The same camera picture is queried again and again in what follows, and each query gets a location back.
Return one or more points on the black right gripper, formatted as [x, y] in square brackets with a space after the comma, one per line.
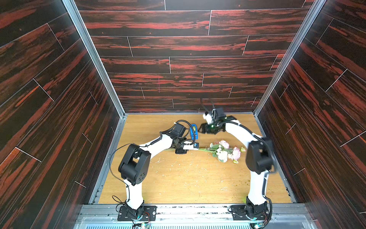
[213, 115]

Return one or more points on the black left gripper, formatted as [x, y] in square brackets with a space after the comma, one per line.
[183, 151]

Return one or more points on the artificial flower bouquet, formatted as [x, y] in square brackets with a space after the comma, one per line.
[223, 152]

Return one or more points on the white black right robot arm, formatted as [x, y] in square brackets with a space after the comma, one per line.
[260, 160]

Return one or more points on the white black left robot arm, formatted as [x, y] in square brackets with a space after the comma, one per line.
[135, 163]

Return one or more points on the blue tape dispenser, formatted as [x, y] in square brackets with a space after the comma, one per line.
[194, 132]

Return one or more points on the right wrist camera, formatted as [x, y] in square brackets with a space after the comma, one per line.
[208, 117]

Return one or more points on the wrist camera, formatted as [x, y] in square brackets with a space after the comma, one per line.
[208, 117]
[190, 146]

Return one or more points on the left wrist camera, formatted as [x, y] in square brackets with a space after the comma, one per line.
[190, 146]

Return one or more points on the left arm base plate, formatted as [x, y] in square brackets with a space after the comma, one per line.
[143, 213]

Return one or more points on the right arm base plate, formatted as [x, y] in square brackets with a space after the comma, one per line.
[250, 212]

